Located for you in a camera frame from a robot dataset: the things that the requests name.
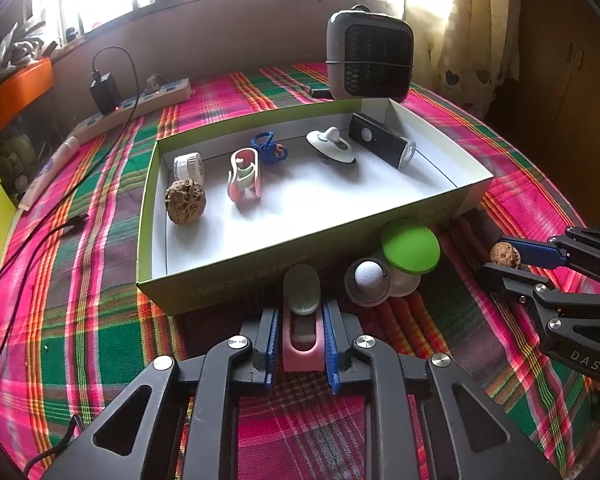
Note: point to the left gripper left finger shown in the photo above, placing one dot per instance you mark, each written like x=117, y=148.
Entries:
x=178, y=416

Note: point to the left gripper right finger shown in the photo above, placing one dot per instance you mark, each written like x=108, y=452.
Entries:
x=424, y=418

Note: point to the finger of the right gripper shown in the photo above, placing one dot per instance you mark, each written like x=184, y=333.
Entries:
x=520, y=286
x=544, y=255

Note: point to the small brown walnut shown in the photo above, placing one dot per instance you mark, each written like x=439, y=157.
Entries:
x=505, y=254

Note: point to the pink holder with grey stone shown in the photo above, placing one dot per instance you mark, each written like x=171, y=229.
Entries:
x=303, y=336

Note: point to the black flashlight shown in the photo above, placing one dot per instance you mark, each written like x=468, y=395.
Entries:
x=381, y=141

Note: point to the pink white plastic clip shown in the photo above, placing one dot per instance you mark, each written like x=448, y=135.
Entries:
x=244, y=174

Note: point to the green round lid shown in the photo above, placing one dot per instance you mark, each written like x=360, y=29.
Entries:
x=409, y=248

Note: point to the white ball in round case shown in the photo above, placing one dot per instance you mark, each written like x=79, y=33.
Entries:
x=369, y=282

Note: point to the plaid pink green tablecloth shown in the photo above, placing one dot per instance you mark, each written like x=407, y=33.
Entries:
x=74, y=328

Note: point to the green white cardboard box tray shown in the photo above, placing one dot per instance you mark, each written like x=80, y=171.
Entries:
x=309, y=210

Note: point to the large brown walnut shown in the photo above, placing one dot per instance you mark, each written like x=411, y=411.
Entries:
x=185, y=202

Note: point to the cream patterned curtain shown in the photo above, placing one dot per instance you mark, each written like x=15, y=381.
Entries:
x=464, y=49

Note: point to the white tape roll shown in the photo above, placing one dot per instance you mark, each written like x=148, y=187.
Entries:
x=189, y=166

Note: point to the white round knob device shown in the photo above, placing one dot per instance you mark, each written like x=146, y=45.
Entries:
x=331, y=145

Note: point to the blue orange small toy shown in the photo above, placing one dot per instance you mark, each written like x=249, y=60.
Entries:
x=270, y=152

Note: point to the grey portable heater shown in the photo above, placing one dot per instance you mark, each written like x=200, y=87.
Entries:
x=368, y=55

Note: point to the pink white cream tube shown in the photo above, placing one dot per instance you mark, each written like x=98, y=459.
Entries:
x=49, y=172

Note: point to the white power strip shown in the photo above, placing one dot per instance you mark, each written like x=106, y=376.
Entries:
x=169, y=94

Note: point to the white plug on strip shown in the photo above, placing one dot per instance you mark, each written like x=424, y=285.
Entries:
x=154, y=83

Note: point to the black charger adapter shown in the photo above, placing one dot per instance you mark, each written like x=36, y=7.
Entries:
x=105, y=92

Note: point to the orange plastic tray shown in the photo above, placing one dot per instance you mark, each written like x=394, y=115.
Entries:
x=20, y=90

